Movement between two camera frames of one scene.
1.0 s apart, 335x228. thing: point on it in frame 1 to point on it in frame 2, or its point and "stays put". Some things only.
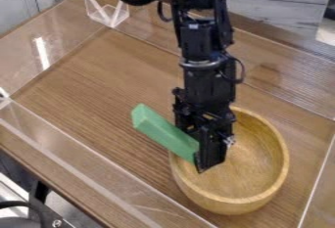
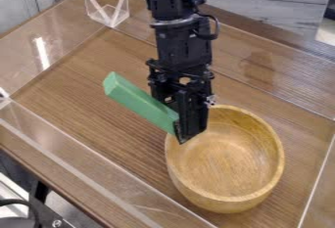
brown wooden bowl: x=251 y=173 stays put
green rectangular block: x=165 y=132 to x=141 y=102
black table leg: x=40 y=191 stays put
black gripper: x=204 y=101 to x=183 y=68
